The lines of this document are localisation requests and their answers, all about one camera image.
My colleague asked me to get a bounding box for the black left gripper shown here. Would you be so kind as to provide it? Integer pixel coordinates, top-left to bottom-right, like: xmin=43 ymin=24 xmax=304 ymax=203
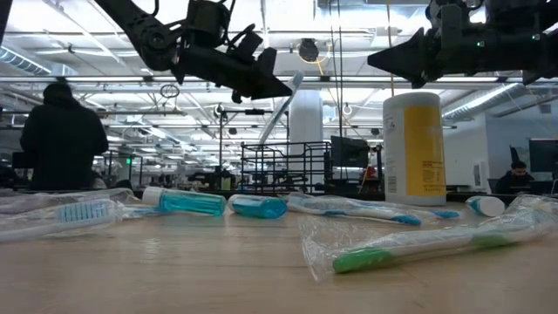
xmin=172 ymin=43 xmax=293 ymax=100

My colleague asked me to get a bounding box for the white toothbrush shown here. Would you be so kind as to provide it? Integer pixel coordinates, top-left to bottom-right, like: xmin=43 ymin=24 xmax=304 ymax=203
xmin=0 ymin=188 xmax=135 ymax=215

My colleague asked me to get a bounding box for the black ceiling camera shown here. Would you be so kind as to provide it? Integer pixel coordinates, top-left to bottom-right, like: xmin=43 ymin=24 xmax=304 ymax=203
xmin=298 ymin=38 xmax=320 ymax=63

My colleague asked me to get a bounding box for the person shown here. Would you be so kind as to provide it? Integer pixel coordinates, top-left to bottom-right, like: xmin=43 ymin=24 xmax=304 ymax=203
xmin=494 ymin=160 xmax=536 ymax=195
xmin=19 ymin=81 xmax=109 ymax=192

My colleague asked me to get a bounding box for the white yellow-label wipes canister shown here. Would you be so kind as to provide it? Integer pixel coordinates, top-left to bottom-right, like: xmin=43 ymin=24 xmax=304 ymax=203
xmin=382 ymin=92 xmax=447 ymax=208

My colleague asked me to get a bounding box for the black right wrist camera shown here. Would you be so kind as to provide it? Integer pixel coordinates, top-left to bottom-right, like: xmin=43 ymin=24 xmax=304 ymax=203
xmin=426 ymin=0 xmax=487 ymax=43

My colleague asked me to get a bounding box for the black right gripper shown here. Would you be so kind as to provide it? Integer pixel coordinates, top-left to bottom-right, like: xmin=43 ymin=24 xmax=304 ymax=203
xmin=367 ymin=27 xmax=558 ymax=89

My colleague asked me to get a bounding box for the white square pillar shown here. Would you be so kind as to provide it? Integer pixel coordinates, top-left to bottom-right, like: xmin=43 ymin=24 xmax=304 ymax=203
xmin=289 ymin=90 xmax=324 ymax=154

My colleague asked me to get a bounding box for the orange toothbrush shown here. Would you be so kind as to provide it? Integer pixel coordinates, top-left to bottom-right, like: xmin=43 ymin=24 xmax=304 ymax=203
xmin=507 ymin=194 xmax=558 ymax=219

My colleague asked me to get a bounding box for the green toothbrush in clear bag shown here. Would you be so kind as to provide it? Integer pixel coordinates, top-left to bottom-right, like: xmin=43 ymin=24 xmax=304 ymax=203
xmin=298 ymin=213 xmax=558 ymax=283

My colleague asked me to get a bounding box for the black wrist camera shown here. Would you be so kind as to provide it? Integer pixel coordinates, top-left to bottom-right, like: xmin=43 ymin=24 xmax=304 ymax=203
xmin=426 ymin=0 xmax=487 ymax=43
xmin=235 ymin=29 xmax=265 ymax=62

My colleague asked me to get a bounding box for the black wire rack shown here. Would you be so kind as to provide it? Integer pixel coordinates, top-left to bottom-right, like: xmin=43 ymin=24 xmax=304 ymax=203
xmin=241 ymin=141 xmax=333 ymax=196

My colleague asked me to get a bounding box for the black metal table frame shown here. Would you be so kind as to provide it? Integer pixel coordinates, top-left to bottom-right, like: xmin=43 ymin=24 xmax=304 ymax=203
xmin=130 ymin=187 xmax=558 ymax=205

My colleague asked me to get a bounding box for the black hanging cable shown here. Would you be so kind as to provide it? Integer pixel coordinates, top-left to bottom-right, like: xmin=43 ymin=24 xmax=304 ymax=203
xmin=328 ymin=0 xmax=339 ymax=137
xmin=337 ymin=0 xmax=345 ymax=180

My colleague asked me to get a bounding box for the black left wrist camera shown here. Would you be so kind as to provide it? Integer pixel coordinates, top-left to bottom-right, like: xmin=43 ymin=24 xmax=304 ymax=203
xmin=235 ymin=29 xmax=265 ymax=62

